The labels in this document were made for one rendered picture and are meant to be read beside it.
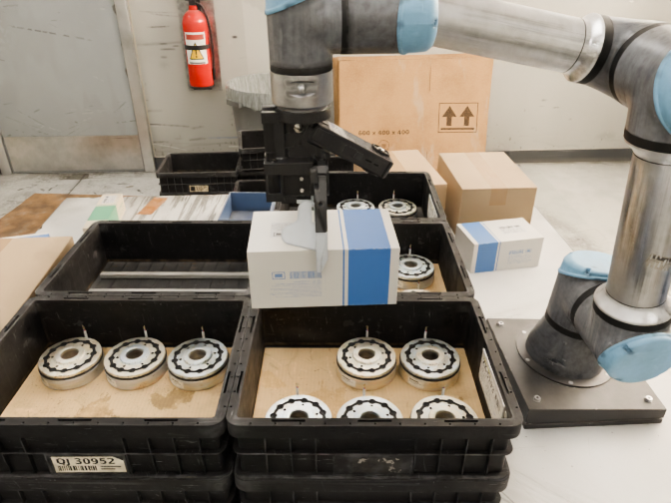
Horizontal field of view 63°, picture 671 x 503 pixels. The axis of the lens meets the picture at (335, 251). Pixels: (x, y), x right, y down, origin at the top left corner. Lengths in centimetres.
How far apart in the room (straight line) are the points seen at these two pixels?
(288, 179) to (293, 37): 17
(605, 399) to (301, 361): 57
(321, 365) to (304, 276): 29
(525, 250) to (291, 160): 97
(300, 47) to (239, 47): 327
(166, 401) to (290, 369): 21
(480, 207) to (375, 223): 90
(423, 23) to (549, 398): 73
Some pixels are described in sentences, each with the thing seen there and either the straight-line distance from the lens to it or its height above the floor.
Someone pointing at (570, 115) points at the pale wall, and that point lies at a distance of 444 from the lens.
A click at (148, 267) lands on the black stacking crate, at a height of 83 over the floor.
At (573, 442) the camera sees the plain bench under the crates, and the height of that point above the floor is 70.
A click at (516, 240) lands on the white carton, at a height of 79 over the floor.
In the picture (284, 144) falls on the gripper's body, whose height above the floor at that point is 126.
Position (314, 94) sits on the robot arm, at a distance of 66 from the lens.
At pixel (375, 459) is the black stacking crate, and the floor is 86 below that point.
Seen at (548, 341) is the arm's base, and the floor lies 81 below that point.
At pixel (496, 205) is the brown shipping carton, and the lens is 167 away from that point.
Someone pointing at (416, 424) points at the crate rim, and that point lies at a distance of 77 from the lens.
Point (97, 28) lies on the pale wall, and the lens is 406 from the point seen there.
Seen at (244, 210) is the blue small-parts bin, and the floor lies 71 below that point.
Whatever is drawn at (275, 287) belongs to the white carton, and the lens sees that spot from 75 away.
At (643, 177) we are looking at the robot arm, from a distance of 86.
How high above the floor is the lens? 149
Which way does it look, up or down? 30 degrees down
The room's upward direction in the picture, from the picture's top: straight up
